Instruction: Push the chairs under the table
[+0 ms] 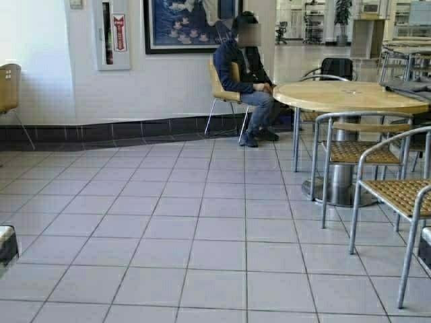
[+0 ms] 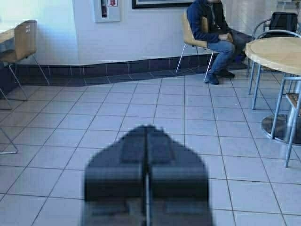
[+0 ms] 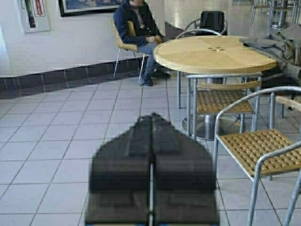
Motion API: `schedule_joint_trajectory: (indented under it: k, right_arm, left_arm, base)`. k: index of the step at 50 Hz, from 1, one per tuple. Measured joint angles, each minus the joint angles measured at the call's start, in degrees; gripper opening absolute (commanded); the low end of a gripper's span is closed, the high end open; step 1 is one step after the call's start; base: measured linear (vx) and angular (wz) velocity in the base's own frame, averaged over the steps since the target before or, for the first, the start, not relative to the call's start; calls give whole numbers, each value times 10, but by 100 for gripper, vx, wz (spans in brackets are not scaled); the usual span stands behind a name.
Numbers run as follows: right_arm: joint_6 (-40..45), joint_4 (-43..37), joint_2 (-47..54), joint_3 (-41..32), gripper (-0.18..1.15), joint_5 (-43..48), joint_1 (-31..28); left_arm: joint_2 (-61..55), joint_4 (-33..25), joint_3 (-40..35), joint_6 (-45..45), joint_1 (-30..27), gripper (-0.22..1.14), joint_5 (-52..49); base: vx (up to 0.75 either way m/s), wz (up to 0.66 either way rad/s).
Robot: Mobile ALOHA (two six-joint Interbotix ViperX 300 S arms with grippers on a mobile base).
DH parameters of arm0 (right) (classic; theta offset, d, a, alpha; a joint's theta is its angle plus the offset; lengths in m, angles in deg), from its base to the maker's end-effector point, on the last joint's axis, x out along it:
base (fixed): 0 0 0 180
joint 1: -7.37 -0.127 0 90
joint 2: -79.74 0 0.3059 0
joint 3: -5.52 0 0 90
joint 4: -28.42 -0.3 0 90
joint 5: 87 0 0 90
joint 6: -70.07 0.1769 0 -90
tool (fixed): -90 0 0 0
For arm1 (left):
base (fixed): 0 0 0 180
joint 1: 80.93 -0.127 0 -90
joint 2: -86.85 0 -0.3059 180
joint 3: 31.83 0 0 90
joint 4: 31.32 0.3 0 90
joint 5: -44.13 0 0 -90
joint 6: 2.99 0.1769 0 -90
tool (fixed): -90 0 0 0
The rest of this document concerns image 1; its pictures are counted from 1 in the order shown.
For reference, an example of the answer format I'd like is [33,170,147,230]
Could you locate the robot base right corner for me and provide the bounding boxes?
[418,227,431,271]

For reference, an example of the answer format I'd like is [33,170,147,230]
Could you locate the robot base left corner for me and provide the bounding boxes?
[0,225,20,269]

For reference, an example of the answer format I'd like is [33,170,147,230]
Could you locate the wooden chair under person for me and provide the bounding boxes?
[204,58,252,143]

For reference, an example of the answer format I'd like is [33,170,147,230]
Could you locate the seated person in dark jacket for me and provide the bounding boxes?
[213,11,280,148]

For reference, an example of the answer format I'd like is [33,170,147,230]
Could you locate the round wooden cafe table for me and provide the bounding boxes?
[273,75,430,207]

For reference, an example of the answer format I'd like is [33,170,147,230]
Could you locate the metal wicker chair middle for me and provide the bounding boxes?
[302,111,413,228]

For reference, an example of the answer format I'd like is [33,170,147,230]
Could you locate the metal wicker chair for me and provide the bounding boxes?
[302,111,413,228]
[349,125,430,309]

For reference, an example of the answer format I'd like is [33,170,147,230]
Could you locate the black chair behind table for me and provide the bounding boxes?
[301,58,357,81]

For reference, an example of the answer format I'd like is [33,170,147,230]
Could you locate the metal wicker chair right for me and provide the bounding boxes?
[349,125,430,309]

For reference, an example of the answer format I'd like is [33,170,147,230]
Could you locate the grey bag on table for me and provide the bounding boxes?
[381,77,430,104]

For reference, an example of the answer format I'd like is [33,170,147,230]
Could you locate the wooden chair far left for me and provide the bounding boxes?
[1,63,36,150]

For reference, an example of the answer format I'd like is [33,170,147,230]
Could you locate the framed blue wall picture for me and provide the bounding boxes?
[143,0,243,55]

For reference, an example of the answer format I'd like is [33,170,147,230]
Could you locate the fire extinguisher wall cabinet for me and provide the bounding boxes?
[92,0,131,71]

